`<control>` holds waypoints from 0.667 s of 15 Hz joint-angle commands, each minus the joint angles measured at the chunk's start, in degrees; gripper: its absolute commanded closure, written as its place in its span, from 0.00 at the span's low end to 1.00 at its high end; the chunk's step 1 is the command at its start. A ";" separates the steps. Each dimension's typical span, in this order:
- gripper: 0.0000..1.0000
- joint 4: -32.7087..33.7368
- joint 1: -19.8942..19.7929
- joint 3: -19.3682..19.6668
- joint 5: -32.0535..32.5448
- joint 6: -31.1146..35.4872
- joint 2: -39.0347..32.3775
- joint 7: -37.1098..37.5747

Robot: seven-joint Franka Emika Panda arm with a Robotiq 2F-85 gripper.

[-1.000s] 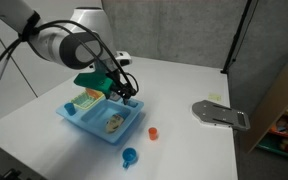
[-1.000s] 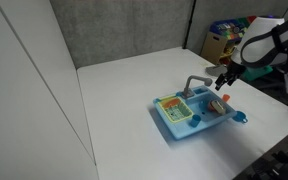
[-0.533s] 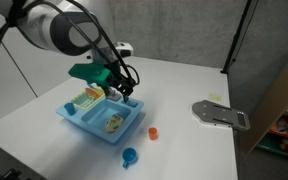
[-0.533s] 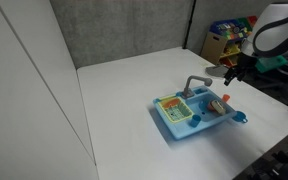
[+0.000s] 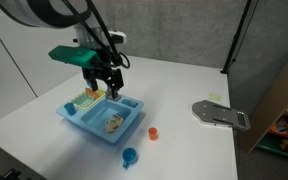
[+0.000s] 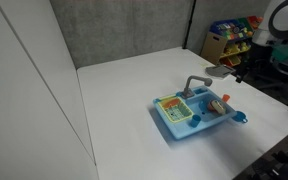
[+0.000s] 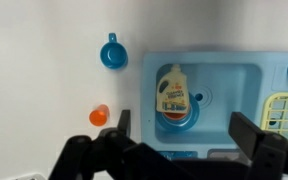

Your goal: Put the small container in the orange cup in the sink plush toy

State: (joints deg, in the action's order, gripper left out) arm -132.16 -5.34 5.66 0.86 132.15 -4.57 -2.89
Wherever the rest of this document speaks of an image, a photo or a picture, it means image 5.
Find black stand pole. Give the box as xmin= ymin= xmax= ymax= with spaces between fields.
xmin=220 ymin=0 xmax=253 ymax=75

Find small orange cup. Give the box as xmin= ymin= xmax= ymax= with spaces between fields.
xmin=148 ymin=126 xmax=159 ymax=141

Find yellow sticky note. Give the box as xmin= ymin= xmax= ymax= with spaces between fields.
xmin=207 ymin=92 xmax=223 ymax=103

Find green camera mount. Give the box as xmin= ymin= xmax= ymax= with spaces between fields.
xmin=48 ymin=45 xmax=100 ymax=70

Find wooden shelf with items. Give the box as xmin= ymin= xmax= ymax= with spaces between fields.
xmin=243 ymin=62 xmax=288 ymax=154

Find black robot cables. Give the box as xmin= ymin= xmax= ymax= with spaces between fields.
xmin=62 ymin=0 xmax=131 ymax=70

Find blue toy sink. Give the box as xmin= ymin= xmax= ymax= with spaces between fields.
xmin=55 ymin=87 xmax=145 ymax=145

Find grey metal mounting plate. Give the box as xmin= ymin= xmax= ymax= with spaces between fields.
xmin=191 ymin=99 xmax=251 ymax=132

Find blue mug with handle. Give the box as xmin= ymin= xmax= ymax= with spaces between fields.
xmin=121 ymin=147 xmax=138 ymax=169

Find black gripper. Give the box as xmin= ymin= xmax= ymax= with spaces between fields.
xmin=81 ymin=59 xmax=124 ymax=101

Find orange toy plate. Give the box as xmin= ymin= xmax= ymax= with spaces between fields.
xmin=84 ymin=87 xmax=101 ymax=100

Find colourful toy shelf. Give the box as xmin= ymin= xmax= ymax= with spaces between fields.
xmin=255 ymin=49 xmax=288 ymax=163

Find grey toy faucet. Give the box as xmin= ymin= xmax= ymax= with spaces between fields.
xmin=105 ymin=88 xmax=122 ymax=102

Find blue tumbler cup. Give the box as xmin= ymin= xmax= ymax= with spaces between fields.
xmin=63 ymin=102 xmax=77 ymax=117

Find yellow dish rack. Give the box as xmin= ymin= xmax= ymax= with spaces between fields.
xmin=71 ymin=88 xmax=107 ymax=110

